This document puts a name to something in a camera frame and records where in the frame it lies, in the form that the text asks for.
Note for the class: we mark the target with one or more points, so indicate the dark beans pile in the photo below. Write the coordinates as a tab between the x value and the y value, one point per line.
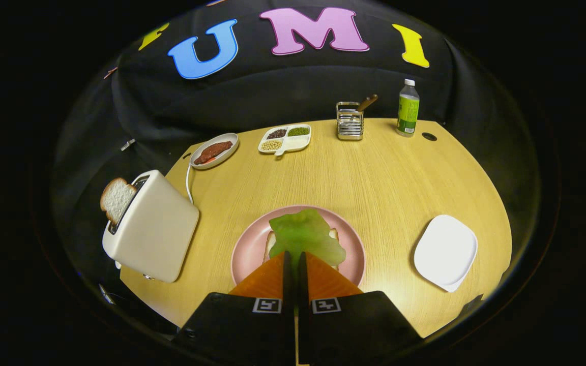
276	133

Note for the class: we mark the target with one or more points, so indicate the white toaster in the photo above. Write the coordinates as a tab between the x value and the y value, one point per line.
155	229

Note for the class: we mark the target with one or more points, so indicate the white divided dish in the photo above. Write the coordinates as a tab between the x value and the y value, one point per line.
295	144

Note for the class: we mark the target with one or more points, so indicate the green lettuce leaf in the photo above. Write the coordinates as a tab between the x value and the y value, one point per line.
303	234

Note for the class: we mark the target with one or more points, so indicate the white bread slice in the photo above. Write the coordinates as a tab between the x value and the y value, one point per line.
269	246

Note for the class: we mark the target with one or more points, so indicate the yellow beans pile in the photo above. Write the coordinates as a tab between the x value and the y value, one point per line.
271	145

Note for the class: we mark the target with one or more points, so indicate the white square plate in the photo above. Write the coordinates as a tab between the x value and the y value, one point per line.
445	251

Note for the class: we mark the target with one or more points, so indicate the green beans pile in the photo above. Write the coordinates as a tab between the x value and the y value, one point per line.
298	131

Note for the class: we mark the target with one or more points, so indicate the white round plate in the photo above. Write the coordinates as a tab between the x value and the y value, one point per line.
229	140

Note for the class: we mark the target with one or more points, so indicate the toasted bread slice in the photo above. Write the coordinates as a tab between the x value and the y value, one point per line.
116	198

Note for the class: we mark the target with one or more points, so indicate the pink round plate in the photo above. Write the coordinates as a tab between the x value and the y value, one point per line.
252	244

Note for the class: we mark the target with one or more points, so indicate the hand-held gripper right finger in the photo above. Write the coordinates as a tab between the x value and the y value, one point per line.
354	330

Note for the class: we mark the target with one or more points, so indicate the pink cloth clip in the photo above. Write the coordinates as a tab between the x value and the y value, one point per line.
110	72

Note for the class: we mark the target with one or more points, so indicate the silver cloth clip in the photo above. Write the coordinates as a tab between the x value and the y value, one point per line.
127	145

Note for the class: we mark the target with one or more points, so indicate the black backdrop cloth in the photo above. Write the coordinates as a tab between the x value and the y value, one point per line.
272	96

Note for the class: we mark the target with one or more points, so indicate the red meat slice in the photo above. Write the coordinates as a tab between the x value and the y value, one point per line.
213	151

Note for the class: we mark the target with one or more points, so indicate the green label bottle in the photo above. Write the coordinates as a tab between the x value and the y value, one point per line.
408	112

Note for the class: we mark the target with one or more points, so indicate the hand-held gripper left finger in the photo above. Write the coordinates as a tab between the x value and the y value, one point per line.
242	330

